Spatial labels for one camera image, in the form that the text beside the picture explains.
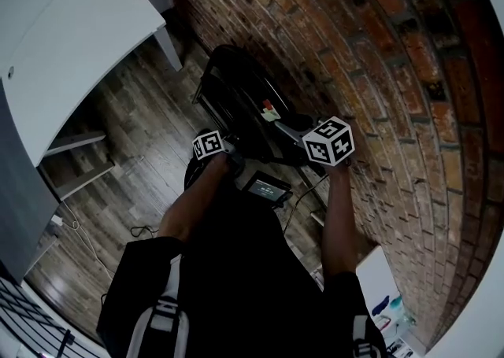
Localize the small black screen device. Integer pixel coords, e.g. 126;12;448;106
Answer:
239;170;295;206

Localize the black cable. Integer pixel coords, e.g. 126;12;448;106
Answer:
283;177;328;231

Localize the person's black clothing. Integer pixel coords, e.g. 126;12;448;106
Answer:
96;175;389;358

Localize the white cable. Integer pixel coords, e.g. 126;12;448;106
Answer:
58;202;115;282

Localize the small blue object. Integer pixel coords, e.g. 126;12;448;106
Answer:
372;296;391;316

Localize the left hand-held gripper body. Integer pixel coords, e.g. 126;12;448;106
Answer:
191;131;247;175

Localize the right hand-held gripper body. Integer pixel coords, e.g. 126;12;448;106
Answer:
274;115;355;168

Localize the white shoulder strap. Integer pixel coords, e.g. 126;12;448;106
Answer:
352;315;381;358
125;253;190;358

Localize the grey table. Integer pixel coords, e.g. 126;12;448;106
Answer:
0;76;60;282

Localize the black grid panel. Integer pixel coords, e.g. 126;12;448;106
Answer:
0;265;76;358

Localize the person's left forearm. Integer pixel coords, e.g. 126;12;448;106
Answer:
159;155;233;247

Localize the white table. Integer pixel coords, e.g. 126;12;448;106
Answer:
0;0;184;202
356;245;426;358

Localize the black folding chair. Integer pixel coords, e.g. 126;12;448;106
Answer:
192;44;328;176

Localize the person's right forearm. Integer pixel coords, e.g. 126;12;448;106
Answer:
321;163;361;279

